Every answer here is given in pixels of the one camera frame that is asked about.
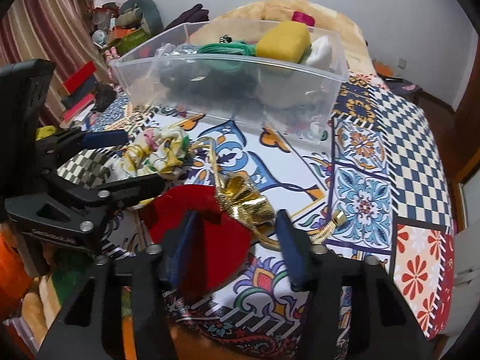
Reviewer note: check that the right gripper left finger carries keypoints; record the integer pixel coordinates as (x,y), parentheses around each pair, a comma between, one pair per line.
(90,323)

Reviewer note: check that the green storage box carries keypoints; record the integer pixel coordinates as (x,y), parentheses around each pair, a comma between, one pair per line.
(124,40)

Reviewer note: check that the red box stack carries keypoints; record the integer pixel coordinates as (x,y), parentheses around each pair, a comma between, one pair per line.
(75,88)

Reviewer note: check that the striped brown curtain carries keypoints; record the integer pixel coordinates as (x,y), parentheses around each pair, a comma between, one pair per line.
(55,30)

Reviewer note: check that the clear plastic storage box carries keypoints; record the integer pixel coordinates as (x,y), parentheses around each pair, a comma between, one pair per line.
(293,99)

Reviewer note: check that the green knitted cloth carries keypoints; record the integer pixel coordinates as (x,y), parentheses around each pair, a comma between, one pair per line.
(227,49)

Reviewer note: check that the white wall socket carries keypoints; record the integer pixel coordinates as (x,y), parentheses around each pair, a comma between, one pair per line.
(402,63)

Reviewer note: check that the red velvet gold pouch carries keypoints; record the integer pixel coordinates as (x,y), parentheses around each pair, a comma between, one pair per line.
(206,231)

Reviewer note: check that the dark purple clothing pile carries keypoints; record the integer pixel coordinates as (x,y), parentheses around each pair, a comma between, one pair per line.
(194,15)

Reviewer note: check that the grey green plush pillow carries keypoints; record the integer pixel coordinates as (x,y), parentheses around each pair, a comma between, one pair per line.
(141,13)

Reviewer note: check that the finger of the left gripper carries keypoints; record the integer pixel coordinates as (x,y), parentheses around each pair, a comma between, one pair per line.
(123,193)
(71,142)

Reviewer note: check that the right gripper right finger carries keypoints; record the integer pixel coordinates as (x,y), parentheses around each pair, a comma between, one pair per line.
(382,325)

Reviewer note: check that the floral yellow scrunchie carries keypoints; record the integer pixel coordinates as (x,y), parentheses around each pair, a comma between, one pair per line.
(157,151)

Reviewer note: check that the white drawstring pouch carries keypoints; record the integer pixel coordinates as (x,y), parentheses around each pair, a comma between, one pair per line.
(319,55)

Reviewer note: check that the orange sleeve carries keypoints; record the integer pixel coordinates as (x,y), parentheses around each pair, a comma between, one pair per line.
(14,281)

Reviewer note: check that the yellow sponge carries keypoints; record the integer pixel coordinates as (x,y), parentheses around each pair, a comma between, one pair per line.
(287,42)

